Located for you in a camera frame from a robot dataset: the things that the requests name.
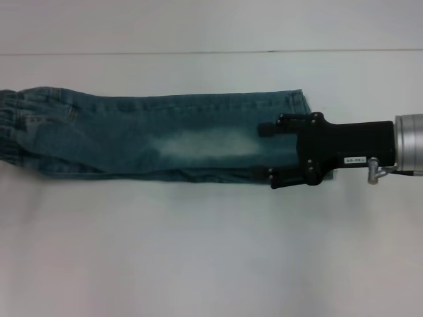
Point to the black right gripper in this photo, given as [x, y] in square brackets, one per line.
[357, 142]

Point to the blue denim shorts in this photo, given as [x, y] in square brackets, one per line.
[148, 142]

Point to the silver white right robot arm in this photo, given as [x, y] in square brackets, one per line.
[409, 142]

